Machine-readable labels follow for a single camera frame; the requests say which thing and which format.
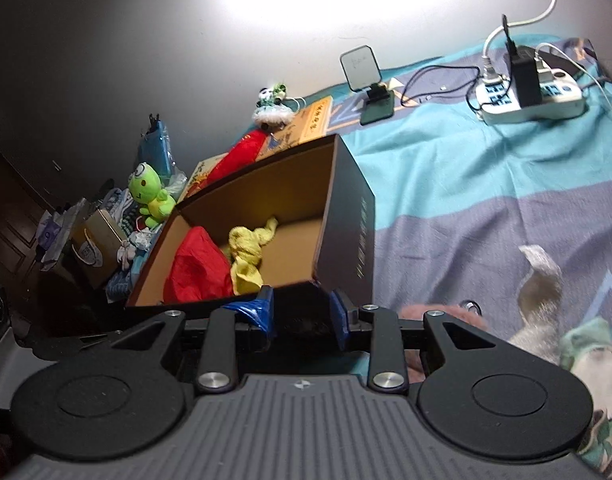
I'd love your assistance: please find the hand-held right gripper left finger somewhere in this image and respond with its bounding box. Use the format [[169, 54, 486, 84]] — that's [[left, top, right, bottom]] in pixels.
[[93, 286, 275, 395]]

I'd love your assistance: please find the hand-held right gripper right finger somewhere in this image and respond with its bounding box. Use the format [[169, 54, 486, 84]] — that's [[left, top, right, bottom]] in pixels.
[[328, 289, 509, 395]]

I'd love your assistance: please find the black cardboard box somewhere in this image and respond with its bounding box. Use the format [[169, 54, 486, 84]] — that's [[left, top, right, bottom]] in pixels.
[[125, 134, 375, 311]]

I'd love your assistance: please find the mint green plush toy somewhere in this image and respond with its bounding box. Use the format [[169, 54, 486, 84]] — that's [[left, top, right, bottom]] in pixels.
[[560, 316, 612, 476]]

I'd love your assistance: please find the yellow cloth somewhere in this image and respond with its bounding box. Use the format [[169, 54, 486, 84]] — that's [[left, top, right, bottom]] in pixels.
[[228, 217, 279, 295]]

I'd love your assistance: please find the red cloth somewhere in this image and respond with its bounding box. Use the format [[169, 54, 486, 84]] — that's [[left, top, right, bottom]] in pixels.
[[163, 226, 235, 305]]

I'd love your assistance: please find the yellow picture book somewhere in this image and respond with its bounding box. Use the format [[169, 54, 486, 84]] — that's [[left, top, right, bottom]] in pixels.
[[178, 157, 221, 202]]

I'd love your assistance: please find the red plush pillow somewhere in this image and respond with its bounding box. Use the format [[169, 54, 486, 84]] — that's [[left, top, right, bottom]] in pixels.
[[206, 129, 267, 186]]

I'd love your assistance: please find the green frog plush toy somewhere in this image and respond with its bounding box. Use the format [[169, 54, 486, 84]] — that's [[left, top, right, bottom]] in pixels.
[[128, 162, 177, 229]]

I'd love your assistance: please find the brown paper bag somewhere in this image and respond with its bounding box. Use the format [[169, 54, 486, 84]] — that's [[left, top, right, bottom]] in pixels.
[[71, 208, 129, 289]]

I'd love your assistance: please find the teal grey patterned bedsheet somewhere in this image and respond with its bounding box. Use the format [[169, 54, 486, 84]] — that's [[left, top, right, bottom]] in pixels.
[[273, 35, 612, 480]]

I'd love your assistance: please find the blue bag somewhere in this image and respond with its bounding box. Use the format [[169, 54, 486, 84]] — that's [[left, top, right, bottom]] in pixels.
[[138, 115, 174, 177]]

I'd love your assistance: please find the grey white cloth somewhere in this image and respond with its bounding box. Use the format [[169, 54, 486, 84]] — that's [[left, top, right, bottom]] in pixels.
[[506, 245, 566, 367]]

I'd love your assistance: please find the yellow flat gift box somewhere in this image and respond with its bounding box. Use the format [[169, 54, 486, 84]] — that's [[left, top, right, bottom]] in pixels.
[[268, 96, 335, 161]]

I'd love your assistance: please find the small white green figurine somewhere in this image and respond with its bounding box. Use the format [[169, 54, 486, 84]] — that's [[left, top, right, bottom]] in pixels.
[[251, 85, 295, 131]]

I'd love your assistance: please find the white plastic bag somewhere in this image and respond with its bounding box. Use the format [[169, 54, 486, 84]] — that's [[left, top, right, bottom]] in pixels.
[[36, 199, 89, 272]]

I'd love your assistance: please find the phone on black stand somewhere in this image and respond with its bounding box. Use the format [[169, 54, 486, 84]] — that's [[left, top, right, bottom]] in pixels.
[[340, 46, 383, 93]]

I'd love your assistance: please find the dark wooden cabinet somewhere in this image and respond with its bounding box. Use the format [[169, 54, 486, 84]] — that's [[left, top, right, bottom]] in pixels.
[[0, 144, 62, 263]]

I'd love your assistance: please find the white power strip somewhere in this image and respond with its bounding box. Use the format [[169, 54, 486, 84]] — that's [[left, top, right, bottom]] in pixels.
[[474, 71, 586, 125]]

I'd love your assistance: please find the black charger adapter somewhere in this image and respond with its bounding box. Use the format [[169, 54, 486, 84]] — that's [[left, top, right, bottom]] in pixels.
[[504, 45, 542, 107]]

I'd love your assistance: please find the dark flat device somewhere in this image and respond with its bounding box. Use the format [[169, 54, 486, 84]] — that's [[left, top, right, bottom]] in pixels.
[[536, 47, 602, 80]]

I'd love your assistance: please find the black cable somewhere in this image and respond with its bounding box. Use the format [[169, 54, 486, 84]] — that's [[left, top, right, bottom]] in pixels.
[[400, 64, 481, 109]]

